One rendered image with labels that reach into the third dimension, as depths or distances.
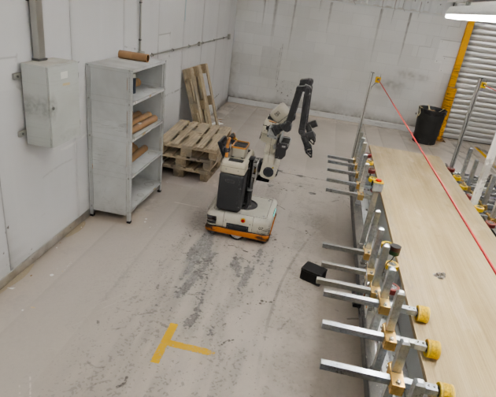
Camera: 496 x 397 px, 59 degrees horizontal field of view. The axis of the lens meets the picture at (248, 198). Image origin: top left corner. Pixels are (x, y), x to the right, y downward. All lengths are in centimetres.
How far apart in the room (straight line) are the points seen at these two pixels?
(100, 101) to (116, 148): 46
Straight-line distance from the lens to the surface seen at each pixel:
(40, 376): 316
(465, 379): 222
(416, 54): 1030
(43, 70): 349
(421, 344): 218
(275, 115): 418
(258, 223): 435
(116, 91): 427
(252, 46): 1030
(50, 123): 357
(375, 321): 245
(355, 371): 192
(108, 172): 455
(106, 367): 314
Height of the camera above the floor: 225
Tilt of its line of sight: 24 degrees down
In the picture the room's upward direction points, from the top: 8 degrees clockwise
